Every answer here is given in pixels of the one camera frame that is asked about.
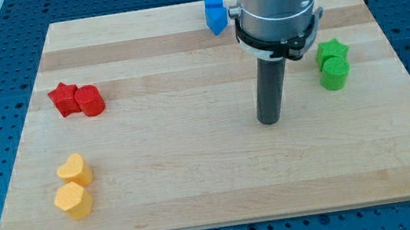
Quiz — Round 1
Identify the green star block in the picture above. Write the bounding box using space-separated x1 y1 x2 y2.
316 38 349 70

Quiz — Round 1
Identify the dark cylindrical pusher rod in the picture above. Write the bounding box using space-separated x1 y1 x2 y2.
256 57 286 125

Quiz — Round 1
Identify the red cylinder block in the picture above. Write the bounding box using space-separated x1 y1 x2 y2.
74 84 105 117

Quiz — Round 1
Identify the yellow heart block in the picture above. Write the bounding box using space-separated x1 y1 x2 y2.
56 153 94 187

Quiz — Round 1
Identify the green cylinder block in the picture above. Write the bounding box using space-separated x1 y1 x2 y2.
320 57 350 91

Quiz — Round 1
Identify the wooden board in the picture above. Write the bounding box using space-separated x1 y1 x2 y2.
0 0 410 230

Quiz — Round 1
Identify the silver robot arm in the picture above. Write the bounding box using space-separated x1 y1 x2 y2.
228 0 323 61

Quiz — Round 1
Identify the yellow hexagon block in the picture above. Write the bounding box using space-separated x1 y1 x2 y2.
54 182 93 220

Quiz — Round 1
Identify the blue pentagon block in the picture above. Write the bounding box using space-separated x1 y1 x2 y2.
205 7 228 35

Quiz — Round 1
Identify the red star block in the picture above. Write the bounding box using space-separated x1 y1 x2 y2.
47 82 81 117

